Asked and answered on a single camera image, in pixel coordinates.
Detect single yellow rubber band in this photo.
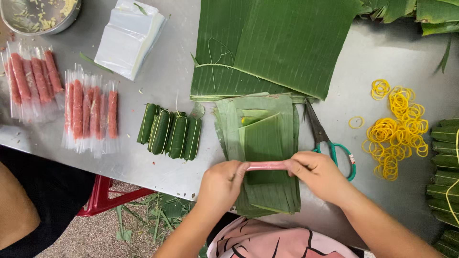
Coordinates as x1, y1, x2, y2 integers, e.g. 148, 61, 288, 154
348, 115, 365, 130

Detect heap of banana leaves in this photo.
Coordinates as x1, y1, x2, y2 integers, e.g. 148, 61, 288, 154
358, 0, 459, 37

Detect heap of leaf-wrapped rolls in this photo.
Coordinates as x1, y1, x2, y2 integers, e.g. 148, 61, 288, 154
426, 118, 459, 258

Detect person's right hand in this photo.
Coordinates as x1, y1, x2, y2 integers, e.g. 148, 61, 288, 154
285, 151, 354, 208

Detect pile of yellow rubber bands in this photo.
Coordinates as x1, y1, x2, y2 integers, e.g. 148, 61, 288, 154
361, 79, 430, 182

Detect pink sausage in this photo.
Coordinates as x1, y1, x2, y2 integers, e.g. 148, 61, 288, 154
245, 161, 292, 172

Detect green-handled scissors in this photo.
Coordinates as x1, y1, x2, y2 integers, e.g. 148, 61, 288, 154
303, 97, 357, 182

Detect person's pink printed shirt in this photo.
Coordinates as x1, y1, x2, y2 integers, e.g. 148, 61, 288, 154
207, 216, 360, 258

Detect metal bowl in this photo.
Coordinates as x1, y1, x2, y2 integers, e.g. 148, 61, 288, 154
0, 0, 82, 36

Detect stack of large banana leaves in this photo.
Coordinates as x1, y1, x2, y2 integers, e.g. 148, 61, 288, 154
189, 0, 363, 103

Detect row of bagged red sausages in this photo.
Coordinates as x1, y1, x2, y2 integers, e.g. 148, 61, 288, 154
1, 42, 66, 124
61, 64, 120, 159

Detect thin green leaf strip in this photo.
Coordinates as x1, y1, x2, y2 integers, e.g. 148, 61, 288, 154
79, 52, 114, 74

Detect red plastic stool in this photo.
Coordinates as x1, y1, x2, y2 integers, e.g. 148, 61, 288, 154
76, 174, 157, 218

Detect person's left hand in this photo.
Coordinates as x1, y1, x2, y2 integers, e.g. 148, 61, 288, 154
195, 160, 250, 216

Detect leaf scraps on floor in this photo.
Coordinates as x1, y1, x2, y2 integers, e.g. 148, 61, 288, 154
114, 191, 209, 245

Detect stack of clear plastic bags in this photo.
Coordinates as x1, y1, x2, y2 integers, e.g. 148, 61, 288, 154
94, 0, 168, 81

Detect leaf-wrapped sausage roll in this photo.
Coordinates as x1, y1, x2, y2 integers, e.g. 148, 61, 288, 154
137, 103, 160, 145
148, 109, 174, 156
166, 113, 189, 160
184, 116, 202, 161

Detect stack of small banana leaves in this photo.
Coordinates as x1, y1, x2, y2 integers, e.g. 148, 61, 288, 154
214, 92, 302, 218

